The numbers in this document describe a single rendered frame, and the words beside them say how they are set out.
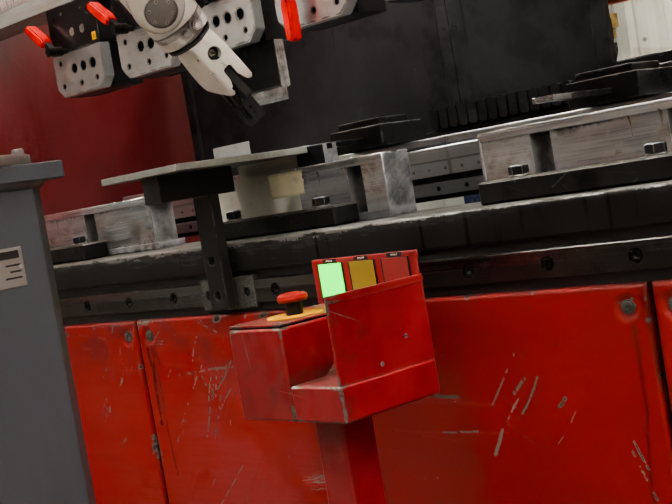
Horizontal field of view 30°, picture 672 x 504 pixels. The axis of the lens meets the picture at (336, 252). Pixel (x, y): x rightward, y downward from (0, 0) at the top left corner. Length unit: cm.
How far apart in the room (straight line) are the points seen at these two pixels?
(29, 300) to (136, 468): 107
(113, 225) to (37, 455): 120
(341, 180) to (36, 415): 84
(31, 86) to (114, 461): 91
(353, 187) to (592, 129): 43
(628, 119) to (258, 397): 57
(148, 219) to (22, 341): 110
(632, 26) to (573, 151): 462
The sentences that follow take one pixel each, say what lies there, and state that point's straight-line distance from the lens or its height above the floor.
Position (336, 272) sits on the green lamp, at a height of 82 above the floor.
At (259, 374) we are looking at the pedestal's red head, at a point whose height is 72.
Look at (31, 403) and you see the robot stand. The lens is 117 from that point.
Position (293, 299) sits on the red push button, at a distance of 157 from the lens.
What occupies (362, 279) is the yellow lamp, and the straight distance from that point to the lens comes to 161.
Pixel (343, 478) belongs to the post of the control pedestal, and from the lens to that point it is 157.
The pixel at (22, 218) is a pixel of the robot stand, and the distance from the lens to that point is 118.
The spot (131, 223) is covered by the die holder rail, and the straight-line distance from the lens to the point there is 229.
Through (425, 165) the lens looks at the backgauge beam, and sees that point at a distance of 212.
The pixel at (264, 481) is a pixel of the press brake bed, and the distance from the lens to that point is 196.
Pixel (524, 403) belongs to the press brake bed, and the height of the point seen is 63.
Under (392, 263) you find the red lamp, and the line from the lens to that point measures 156.
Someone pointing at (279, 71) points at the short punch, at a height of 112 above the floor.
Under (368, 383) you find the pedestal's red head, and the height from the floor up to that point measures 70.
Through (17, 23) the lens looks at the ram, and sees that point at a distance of 251.
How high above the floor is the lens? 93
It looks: 3 degrees down
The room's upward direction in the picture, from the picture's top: 10 degrees counter-clockwise
